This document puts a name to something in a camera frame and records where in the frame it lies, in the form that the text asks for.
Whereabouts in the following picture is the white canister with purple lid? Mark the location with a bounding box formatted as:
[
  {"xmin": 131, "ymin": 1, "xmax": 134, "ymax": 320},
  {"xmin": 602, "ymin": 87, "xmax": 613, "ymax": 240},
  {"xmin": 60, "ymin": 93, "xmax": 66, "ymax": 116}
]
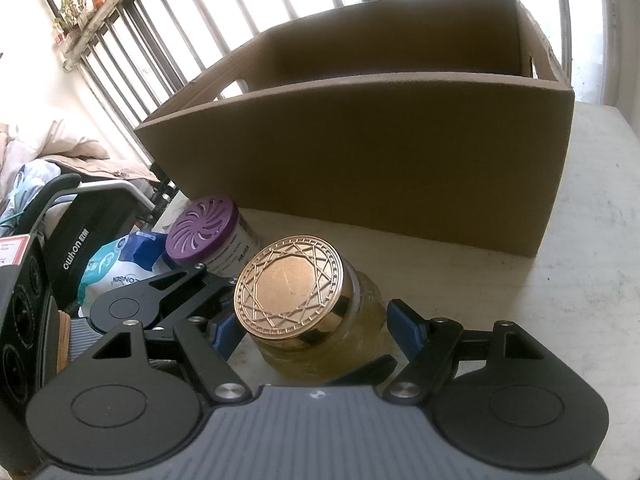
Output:
[{"xmin": 165, "ymin": 196, "xmax": 263, "ymax": 278}]

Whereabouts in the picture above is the light blue patterned cloth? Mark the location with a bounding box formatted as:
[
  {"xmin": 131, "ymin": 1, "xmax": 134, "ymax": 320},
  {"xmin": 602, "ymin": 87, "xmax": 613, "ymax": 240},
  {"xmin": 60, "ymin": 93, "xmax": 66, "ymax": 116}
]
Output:
[{"xmin": 0, "ymin": 160, "xmax": 66, "ymax": 233}]

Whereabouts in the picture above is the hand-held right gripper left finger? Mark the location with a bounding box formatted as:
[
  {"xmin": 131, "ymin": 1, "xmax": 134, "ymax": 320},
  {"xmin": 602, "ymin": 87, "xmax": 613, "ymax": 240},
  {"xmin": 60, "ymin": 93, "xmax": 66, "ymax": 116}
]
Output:
[{"xmin": 92, "ymin": 310, "xmax": 253, "ymax": 403}]

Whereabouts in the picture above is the metal window railing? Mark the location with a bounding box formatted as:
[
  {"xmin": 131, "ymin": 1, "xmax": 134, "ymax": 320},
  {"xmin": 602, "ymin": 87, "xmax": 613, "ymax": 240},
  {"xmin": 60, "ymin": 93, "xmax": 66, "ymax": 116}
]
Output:
[{"xmin": 62, "ymin": 0, "xmax": 616, "ymax": 128}]

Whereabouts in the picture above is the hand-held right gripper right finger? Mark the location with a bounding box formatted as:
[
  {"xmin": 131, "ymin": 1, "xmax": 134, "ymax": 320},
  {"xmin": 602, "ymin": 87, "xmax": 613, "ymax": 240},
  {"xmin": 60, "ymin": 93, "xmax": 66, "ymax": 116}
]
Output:
[{"xmin": 382, "ymin": 299, "xmax": 548, "ymax": 403}]

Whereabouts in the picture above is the brown cardboard box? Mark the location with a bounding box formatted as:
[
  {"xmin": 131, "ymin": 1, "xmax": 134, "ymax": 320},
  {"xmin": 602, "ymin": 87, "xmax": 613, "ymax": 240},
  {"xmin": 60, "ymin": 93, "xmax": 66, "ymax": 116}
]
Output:
[{"xmin": 134, "ymin": 0, "xmax": 575, "ymax": 259}]

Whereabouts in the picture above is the glass jar with gold lid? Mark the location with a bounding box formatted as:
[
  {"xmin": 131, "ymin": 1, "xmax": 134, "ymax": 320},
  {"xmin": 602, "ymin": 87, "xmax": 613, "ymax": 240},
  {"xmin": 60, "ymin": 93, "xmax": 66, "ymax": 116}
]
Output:
[{"xmin": 233, "ymin": 234, "xmax": 396, "ymax": 386}]

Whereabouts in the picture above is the black wheelchair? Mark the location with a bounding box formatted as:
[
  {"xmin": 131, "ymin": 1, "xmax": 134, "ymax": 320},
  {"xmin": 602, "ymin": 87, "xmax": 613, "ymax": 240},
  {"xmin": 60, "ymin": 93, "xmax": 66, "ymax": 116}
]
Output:
[{"xmin": 30, "ymin": 160, "xmax": 171, "ymax": 311}]

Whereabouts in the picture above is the pink quilt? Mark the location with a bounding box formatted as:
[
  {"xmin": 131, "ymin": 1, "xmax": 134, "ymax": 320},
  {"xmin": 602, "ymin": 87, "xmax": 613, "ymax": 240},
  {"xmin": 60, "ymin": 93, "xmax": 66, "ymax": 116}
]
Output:
[{"xmin": 0, "ymin": 120, "xmax": 156, "ymax": 196}]

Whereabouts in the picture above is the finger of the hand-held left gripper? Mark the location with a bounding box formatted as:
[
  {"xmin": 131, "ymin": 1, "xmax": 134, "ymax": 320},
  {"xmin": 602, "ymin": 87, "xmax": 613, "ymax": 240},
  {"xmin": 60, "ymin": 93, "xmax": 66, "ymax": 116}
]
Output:
[{"xmin": 144, "ymin": 262, "xmax": 237, "ymax": 334}]

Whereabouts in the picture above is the blue and white wipes pack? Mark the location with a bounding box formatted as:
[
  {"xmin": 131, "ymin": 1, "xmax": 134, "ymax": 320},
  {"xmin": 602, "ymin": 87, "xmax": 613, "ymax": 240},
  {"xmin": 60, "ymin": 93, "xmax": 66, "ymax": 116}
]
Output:
[{"xmin": 77, "ymin": 232, "xmax": 173, "ymax": 318}]

